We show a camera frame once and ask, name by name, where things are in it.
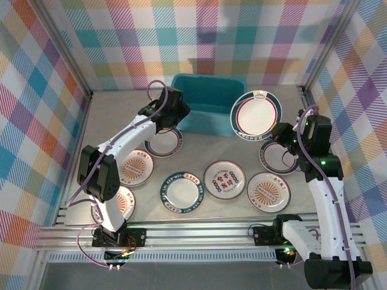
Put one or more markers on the aluminium side rail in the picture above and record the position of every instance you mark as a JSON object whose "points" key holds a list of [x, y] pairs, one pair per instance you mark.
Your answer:
{"points": [[84, 121], [303, 95]]}

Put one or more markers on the green circuit board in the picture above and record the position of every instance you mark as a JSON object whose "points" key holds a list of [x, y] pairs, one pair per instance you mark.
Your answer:
{"points": [[116, 256], [287, 253]]}

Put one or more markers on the aluminium upright post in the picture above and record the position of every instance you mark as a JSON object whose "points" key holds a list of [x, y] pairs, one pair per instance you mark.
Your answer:
{"points": [[65, 48], [329, 45]]}

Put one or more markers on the orange sunburst plate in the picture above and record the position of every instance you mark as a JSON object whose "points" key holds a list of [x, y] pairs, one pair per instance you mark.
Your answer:
{"points": [[268, 192], [127, 202], [136, 169]]}

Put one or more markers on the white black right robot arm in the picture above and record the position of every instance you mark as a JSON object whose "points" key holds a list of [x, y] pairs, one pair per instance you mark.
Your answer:
{"points": [[326, 205]]}

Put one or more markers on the red characters plate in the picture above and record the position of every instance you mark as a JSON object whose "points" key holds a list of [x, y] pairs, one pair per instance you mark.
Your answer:
{"points": [[223, 179]]}

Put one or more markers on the small green rimmed plate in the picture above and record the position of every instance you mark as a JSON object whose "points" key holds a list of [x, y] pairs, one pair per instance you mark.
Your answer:
{"points": [[164, 146], [273, 160]]}

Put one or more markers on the teal plastic bin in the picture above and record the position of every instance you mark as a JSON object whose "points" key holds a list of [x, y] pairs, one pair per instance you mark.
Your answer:
{"points": [[211, 90]]}

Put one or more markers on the navy rimmed lettered plate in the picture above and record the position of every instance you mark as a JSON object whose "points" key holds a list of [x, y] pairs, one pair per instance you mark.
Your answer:
{"points": [[181, 193]]}

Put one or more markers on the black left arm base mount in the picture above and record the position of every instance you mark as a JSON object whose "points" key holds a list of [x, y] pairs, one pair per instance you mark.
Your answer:
{"points": [[137, 237]]}

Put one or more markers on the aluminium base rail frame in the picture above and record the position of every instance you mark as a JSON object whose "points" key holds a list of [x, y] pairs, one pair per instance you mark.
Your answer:
{"points": [[196, 235]]}

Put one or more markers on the large green rimmed plate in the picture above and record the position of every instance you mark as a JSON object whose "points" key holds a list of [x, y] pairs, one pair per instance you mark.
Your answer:
{"points": [[257, 117]]}

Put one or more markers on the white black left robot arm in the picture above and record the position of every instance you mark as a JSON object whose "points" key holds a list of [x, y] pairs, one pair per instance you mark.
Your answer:
{"points": [[133, 133]]}

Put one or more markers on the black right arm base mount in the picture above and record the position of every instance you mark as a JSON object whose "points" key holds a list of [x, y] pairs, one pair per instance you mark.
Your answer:
{"points": [[263, 235]]}

